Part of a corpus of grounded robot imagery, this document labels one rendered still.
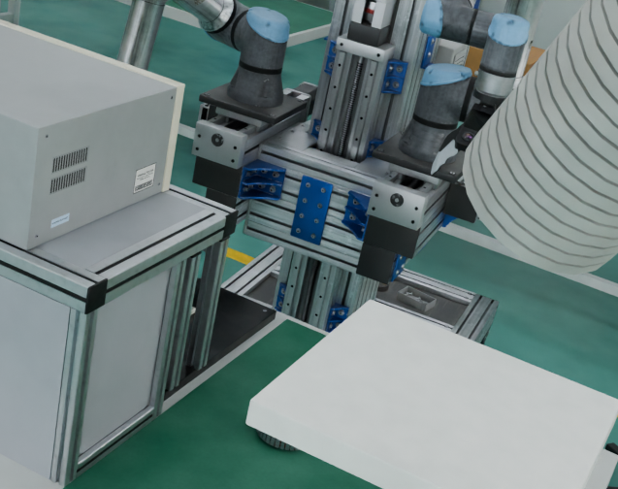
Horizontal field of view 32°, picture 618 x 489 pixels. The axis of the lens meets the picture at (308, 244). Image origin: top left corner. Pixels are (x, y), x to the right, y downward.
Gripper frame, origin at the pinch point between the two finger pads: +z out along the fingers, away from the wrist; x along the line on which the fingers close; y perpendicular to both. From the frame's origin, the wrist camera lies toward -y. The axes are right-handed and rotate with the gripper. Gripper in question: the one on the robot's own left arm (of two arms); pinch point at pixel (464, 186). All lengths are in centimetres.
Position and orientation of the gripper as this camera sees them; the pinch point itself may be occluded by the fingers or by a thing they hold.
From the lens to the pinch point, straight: 221.3
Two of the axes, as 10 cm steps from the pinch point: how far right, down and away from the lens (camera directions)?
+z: -1.9, 8.9, 4.1
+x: -9.1, -3.2, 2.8
